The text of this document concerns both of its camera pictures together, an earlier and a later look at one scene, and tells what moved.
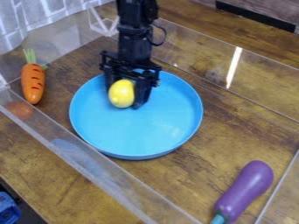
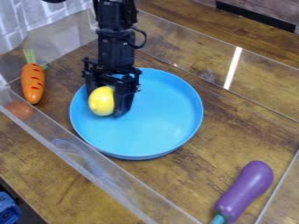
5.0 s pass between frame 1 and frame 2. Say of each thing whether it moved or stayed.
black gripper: moved
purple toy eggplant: stayed
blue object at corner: stayed
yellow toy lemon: moved
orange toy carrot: stayed
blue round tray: stayed
